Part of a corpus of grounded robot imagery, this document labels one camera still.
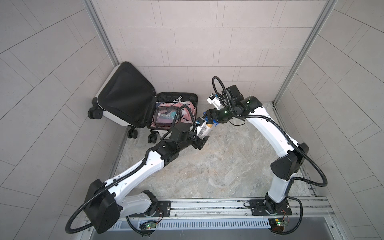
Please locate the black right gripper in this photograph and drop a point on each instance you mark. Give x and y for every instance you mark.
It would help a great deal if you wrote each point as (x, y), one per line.
(211, 115)

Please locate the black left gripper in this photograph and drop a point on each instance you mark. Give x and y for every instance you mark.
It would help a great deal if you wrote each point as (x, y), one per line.
(201, 143)

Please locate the clear bottle with blue lid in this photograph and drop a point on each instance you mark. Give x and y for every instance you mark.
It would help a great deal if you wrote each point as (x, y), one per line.
(204, 128)

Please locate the pink shark print garment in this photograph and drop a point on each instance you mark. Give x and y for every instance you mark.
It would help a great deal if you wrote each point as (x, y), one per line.
(184, 116)

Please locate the clear black-trimmed toiletry pouch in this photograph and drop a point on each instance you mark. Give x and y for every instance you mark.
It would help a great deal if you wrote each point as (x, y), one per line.
(164, 116)

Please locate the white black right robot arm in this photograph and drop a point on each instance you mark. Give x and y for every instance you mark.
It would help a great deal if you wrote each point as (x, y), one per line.
(289, 161)

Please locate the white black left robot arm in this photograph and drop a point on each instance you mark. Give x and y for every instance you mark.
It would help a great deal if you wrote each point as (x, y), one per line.
(106, 202)

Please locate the black and white open suitcase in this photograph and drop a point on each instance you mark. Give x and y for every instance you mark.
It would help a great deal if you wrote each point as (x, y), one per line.
(129, 99)

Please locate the left green circuit board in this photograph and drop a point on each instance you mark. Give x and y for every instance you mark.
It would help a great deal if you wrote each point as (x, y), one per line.
(148, 225)

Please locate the green circuit board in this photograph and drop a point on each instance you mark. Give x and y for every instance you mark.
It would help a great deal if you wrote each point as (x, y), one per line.
(148, 225)
(278, 225)

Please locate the right green circuit board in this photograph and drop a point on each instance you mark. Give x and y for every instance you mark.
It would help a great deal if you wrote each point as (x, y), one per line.
(278, 225)

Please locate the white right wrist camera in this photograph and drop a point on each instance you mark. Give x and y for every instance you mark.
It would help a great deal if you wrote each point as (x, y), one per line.
(214, 100)

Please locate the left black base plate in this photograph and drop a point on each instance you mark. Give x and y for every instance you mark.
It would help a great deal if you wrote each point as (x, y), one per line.
(162, 209)

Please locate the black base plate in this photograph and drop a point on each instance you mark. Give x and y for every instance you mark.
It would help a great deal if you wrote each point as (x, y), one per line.
(270, 208)
(162, 209)

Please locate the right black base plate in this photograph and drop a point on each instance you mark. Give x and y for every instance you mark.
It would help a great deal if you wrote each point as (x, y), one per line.
(270, 208)

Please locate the aluminium mounting rail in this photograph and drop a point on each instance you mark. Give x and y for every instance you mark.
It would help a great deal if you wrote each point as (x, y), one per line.
(220, 214)

